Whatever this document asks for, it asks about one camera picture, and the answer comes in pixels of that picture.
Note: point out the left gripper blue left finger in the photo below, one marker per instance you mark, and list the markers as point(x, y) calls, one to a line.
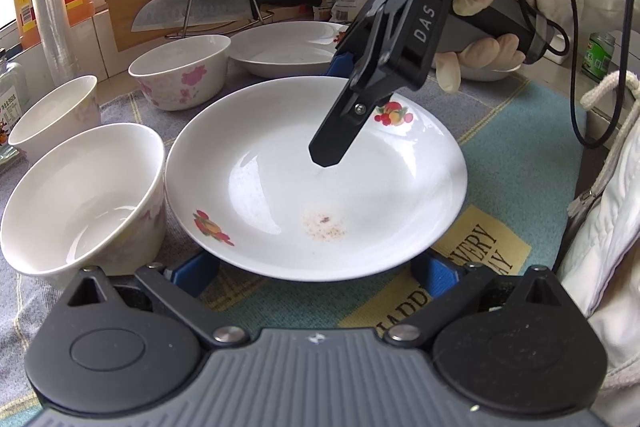
point(195, 274)

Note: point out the steel kitchen knife black handle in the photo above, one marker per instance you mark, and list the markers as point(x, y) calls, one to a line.
point(152, 15)

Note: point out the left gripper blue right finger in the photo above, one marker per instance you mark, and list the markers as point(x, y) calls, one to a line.
point(435, 273)

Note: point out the right hand in white glove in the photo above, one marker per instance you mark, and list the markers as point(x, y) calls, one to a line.
point(499, 54)

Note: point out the glass jar with green lid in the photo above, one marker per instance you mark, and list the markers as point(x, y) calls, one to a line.
point(13, 101)

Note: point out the wire cutting board rack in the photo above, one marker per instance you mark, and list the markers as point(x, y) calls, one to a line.
point(212, 12)

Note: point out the large white floral plate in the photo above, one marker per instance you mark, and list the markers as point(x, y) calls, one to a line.
point(240, 181)

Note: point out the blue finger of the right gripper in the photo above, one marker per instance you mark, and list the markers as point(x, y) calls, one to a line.
point(341, 65)

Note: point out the white plate with brown stain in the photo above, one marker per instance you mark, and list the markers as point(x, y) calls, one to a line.
point(486, 74)

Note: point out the small green label jar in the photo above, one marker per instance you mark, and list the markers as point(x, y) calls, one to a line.
point(598, 54)

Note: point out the white bowl pink flower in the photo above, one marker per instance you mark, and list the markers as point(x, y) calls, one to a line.
point(183, 73)

